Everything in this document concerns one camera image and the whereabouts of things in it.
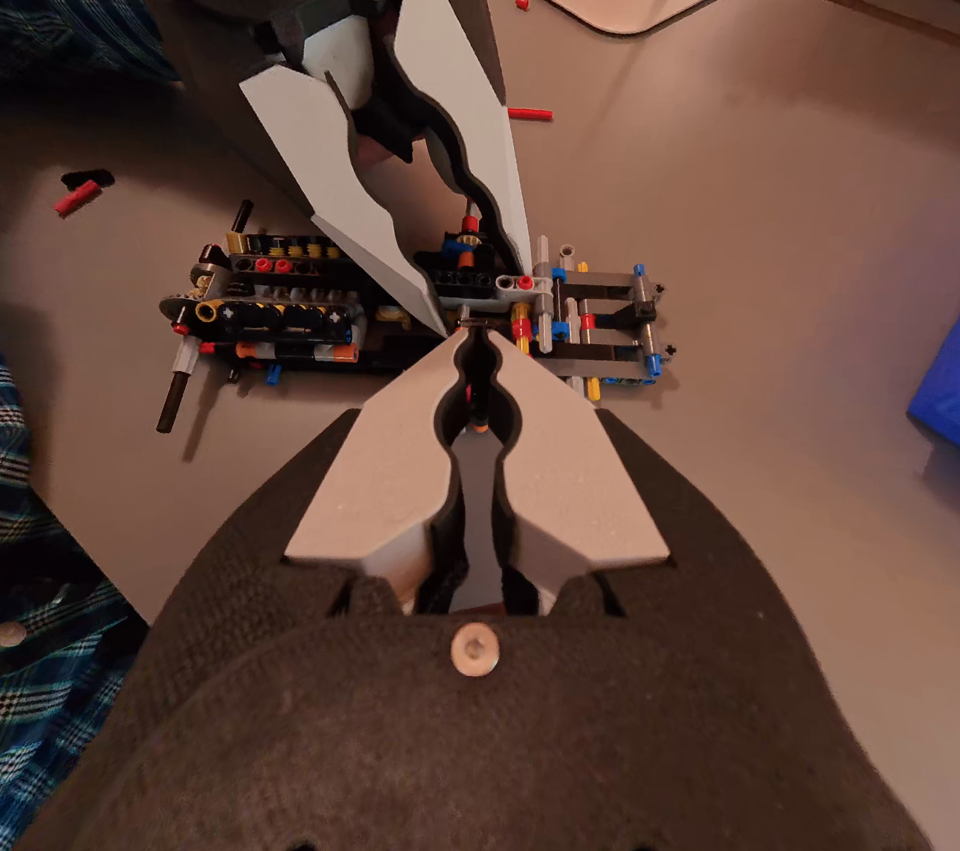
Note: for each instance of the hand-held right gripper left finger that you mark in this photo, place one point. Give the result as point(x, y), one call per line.
point(375, 483)

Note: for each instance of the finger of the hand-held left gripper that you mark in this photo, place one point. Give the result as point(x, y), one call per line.
point(457, 71)
point(307, 138)

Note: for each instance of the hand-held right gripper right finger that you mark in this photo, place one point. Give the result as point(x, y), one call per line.
point(585, 483)

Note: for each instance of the multicoloured lego technic model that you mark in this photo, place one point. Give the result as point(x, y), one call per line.
point(300, 318)

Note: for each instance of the long red lego axle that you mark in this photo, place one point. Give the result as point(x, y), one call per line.
point(531, 114)

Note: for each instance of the red and black lego pin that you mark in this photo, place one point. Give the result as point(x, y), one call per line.
point(79, 195)

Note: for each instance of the large blue plastic bin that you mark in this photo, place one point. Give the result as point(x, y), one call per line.
point(937, 393)

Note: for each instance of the blue plaid shirt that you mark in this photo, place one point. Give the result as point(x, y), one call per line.
point(45, 678)

